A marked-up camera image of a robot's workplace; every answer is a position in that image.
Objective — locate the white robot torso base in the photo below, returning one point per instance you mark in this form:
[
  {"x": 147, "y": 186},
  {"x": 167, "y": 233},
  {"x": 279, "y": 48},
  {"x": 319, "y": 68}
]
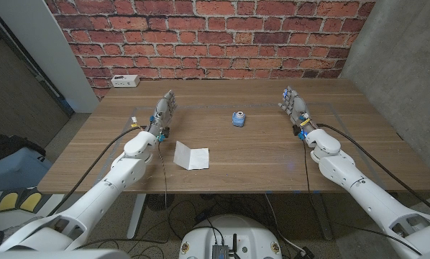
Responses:
[{"x": 229, "y": 230}]

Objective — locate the red brick print backdrop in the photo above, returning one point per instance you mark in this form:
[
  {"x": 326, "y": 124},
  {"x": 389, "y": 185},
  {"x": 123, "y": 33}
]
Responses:
[{"x": 215, "y": 36}]

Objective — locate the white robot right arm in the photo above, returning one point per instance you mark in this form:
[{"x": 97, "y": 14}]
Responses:
[{"x": 344, "y": 169}]

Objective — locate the blue plastic bin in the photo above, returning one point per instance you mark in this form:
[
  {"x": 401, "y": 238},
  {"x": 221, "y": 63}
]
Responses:
[{"x": 13, "y": 172}]

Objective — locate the white table leg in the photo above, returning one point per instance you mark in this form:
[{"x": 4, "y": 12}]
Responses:
[{"x": 136, "y": 216}]

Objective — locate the grey tape outline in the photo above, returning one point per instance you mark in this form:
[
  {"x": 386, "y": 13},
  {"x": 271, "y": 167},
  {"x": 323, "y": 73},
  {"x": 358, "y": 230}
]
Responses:
[{"x": 236, "y": 105}]

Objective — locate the yellow black foot pedal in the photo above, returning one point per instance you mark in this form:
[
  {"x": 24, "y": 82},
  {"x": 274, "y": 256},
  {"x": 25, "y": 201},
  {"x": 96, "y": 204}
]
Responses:
[
  {"x": 31, "y": 201},
  {"x": 7, "y": 202}
]

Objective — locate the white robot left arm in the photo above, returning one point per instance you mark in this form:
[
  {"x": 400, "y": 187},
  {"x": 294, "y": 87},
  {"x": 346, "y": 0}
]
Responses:
[{"x": 128, "y": 169}]

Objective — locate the dark grey table leg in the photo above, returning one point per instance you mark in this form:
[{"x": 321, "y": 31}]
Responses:
[{"x": 323, "y": 216}]

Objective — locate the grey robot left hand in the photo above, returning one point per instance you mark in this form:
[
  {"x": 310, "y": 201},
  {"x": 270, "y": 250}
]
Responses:
[{"x": 162, "y": 109}]

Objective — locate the white paper shipping label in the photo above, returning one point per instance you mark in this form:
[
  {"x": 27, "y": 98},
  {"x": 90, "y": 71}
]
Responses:
[{"x": 197, "y": 158}]

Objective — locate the grey electronics box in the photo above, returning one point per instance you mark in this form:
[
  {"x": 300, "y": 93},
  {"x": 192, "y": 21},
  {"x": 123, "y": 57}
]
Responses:
[{"x": 220, "y": 252}]

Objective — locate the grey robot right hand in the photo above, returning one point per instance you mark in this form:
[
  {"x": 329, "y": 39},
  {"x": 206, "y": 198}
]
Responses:
[{"x": 297, "y": 106}]

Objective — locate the white power strip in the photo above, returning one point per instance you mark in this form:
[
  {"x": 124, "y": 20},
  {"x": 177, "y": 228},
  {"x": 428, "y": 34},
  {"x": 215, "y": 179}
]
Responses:
[{"x": 125, "y": 81}]

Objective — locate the black round fan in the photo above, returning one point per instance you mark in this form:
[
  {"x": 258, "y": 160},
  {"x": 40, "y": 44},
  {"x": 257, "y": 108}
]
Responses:
[{"x": 159, "y": 202}]

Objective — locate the black bag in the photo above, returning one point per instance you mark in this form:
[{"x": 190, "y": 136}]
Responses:
[{"x": 6, "y": 145}]

